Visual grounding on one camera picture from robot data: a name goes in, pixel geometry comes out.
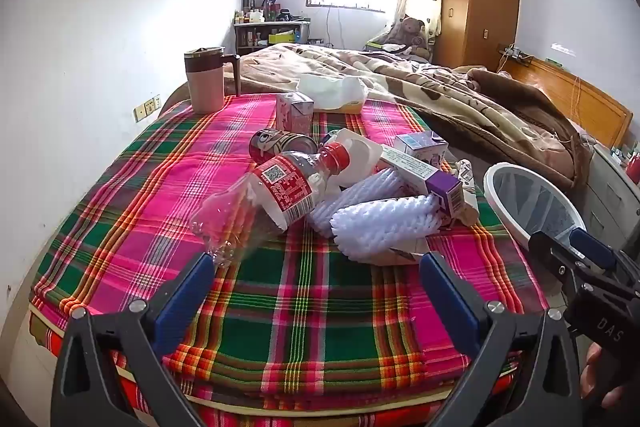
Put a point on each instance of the white trash bin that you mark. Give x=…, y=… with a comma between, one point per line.
x=495, y=197

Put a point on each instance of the grey drawer nightstand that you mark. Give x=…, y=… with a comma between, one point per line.
x=605, y=192

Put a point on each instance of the white plastic milk bottle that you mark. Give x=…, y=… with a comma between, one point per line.
x=357, y=162

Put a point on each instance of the black rack with power strip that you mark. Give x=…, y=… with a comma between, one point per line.
x=515, y=53

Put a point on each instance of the cluttered shelf unit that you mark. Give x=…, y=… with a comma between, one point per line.
x=270, y=38

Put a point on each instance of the yellow tissue pack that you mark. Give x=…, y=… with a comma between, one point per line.
x=330, y=89

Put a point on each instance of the plaid bed sheet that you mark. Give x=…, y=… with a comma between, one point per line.
x=300, y=307

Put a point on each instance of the person's right hand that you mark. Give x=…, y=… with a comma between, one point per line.
x=595, y=372

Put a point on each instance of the wooden headboard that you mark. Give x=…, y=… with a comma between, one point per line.
x=575, y=94

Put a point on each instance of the brown patterned blanket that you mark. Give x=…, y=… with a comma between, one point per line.
x=450, y=107

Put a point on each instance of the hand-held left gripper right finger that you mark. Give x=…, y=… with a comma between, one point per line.
x=450, y=302

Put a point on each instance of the clear plastic bottle red label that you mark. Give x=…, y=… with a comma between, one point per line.
x=285, y=187

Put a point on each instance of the pink drink carton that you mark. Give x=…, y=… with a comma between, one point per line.
x=295, y=114

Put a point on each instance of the wall socket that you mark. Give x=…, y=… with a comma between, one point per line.
x=146, y=107

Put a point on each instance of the purple drink carton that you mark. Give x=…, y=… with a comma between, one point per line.
x=420, y=147

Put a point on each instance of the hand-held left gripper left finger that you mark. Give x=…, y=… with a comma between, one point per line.
x=182, y=292

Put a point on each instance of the pink mug brown lid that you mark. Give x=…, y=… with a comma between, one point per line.
x=205, y=82

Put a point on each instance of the red jar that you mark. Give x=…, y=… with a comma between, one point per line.
x=635, y=169

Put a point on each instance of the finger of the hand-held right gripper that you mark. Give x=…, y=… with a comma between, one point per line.
x=550, y=252
x=592, y=247

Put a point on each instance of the brown teddy bear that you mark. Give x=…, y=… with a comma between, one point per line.
x=410, y=32

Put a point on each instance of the purple white long box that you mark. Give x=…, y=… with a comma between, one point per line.
x=425, y=179

